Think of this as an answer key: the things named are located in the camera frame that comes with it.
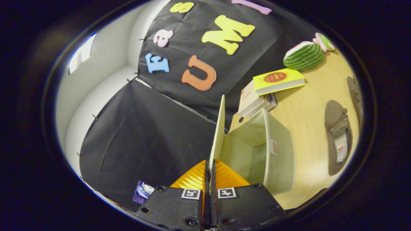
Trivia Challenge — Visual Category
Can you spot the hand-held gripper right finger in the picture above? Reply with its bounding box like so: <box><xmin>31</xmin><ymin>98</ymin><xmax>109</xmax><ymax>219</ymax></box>
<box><xmin>210</xmin><ymin>159</ymin><xmax>288</xmax><ymax>231</ymax></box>

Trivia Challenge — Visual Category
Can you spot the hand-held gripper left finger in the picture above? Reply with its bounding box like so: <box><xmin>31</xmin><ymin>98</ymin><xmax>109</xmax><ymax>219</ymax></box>
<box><xmin>135</xmin><ymin>160</ymin><xmax>211</xmax><ymax>231</ymax></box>

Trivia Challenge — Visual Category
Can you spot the pale green storage box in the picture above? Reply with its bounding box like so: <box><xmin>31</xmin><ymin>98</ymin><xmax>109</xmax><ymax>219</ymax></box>
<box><xmin>209</xmin><ymin>95</ymin><xmax>295</xmax><ymax>195</ymax></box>

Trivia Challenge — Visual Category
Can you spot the brown fuzzy shoe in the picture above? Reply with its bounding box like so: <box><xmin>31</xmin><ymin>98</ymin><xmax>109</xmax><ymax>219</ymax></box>
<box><xmin>324</xmin><ymin>100</ymin><xmax>353</xmax><ymax>176</ymax></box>
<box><xmin>347</xmin><ymin>76</ymin><xmax>364</xmax><ymax>129</ymax></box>

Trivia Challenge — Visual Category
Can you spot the blue printed packet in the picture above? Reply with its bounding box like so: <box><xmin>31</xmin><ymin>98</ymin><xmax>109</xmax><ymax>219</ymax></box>
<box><xmin>132</xmin><ymin>180</ymin><xmax>155</xmax><ymax>205</ymax></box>

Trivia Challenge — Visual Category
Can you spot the black backdrop cloth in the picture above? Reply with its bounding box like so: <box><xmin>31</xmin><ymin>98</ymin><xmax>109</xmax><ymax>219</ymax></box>
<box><xmin>79</xmin><ymin>0</ymin><xmax>321</xmax><ymax>212</ymax></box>

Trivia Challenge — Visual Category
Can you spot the white book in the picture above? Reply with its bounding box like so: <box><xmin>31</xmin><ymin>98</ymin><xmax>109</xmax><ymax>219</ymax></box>
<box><xmin>247</xmin><ymin>96</ymin><xmax>273</xmax><ymax>118</ymax></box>

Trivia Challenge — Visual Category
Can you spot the beige book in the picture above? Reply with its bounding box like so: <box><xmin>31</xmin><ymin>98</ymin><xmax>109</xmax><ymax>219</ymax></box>
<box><xmin>238</xmin><ymin>80</ymin><xmax>265</xmax><ymax>116</ymax></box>

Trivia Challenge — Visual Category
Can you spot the blue cover book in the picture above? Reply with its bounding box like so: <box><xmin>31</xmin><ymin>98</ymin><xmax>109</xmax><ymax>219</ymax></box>
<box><xmin>268</xmin><ymin>93</ymin><xmax>278</xmax><ymax>112</ymax></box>

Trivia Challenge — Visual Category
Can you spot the yellow book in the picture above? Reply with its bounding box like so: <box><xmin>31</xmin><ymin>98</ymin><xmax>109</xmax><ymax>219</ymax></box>
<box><xmin>253</xmin><ymin>68</ymin><xmax>306</xmax><ymax>96</ymax></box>

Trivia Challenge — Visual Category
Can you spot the watermelon slice plush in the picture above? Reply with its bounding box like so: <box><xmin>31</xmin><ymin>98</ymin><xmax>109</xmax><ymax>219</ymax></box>
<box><xmin>283</xmin><ymin>41</ymin><xmax>325</xmax><ymax>71</ymax></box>

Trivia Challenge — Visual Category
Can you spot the long ceiling light panel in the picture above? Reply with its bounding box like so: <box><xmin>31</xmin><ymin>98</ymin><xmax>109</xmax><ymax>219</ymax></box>
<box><xmin>68</xmin><ymin>33</ymin><xmax>97</xmax><ymax>75</ymax></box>

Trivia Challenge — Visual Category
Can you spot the pink and green plush toy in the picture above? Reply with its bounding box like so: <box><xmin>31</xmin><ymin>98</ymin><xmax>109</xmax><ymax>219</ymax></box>
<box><xmin>313</xmin><ymin>32</ymin><xmax>335</xmax><ymax>52</ymax></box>

